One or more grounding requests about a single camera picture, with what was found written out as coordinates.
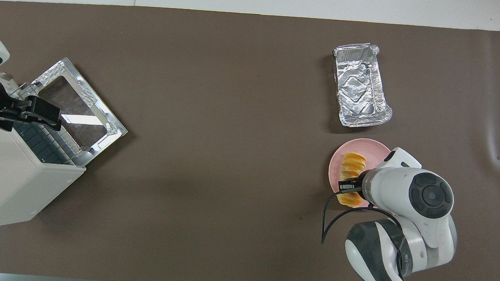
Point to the aluminium foil tray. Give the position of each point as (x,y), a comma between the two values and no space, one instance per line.
(362,86)

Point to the pink round plate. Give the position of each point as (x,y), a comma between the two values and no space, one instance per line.
(375,152)

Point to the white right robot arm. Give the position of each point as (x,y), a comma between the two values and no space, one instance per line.
(428,199)

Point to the cream toaster oven body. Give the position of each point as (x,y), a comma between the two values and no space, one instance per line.
(8,186)

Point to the brown table mat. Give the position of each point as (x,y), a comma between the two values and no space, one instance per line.
(233,135)

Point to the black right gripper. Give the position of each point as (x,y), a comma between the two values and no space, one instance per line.
(366,186)

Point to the glass oven door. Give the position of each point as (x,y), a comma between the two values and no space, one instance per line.
(96,105)

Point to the golden bread loaf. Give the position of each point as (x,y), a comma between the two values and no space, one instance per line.
(353,164)

